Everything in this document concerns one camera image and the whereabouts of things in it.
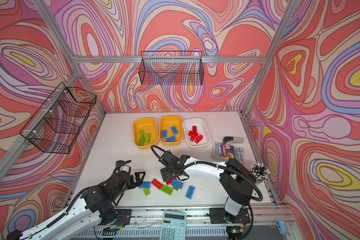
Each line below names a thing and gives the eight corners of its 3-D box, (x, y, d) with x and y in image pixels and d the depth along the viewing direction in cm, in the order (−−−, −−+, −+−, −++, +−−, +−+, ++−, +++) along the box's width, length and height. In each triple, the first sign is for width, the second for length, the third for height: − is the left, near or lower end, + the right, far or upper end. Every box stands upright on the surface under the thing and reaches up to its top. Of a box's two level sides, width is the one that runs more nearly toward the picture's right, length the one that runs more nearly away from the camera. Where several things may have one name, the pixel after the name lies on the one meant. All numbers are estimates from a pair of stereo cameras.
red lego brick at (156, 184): (151, 183, 86) (150, 182, 85) (154, 179, 88) (154, 177, 86) (159, 190, 84) (159, 189, 82) (163, 185, 86) (162, 184, 84)
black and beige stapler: (224, 144, 102) (225, 141, 99) (223, 139, 104) (224, 136, 101) (242, 144, 102) (244, 141, 99) (241, 139, 104) (243, 136, 101)
